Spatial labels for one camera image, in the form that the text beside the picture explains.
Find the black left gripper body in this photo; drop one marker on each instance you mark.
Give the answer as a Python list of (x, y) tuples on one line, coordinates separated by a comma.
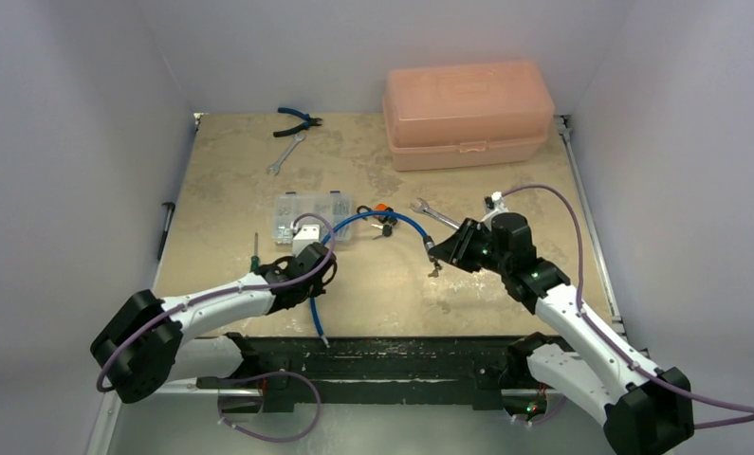
[(314, 290)]

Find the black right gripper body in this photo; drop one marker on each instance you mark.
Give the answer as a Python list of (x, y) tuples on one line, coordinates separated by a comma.
[(463, 242)]

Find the blue cable lock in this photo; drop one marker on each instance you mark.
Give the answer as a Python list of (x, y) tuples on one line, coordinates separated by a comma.
[(425, 237)]

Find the orange black padlock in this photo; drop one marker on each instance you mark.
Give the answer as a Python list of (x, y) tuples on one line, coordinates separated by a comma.
[(381, 210)]

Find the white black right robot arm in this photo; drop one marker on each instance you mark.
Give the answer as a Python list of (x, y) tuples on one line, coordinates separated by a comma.
[(641, 408)]

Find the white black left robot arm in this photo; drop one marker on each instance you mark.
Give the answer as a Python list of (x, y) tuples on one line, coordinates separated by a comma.
[(136, 350)]

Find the large chrome open-end wrench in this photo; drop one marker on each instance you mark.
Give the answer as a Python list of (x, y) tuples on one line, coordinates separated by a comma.
[(422, 207)]

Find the small silver open-end wrench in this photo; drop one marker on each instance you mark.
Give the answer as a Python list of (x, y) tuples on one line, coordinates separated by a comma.
[(275, 167)]

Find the pink plastic toolbox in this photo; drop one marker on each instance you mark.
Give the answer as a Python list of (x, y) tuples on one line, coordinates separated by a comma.
[(470, 115)]

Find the black hammer beside table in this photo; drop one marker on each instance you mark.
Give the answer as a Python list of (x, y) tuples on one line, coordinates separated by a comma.
[(169, 214)]

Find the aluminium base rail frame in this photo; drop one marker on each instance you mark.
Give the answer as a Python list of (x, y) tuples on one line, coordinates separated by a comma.
[(381, 371)]

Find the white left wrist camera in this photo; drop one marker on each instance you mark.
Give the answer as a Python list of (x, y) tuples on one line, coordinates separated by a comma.
[(304, 236)]

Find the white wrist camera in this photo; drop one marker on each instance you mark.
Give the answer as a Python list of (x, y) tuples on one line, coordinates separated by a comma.
[(304, 236), (494, 204)]

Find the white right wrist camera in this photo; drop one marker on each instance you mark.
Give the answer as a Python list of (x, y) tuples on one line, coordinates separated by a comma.
[(494, 204)]

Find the green handled screwdriver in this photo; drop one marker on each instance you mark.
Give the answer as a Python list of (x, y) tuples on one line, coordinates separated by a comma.
[(255, 258)]

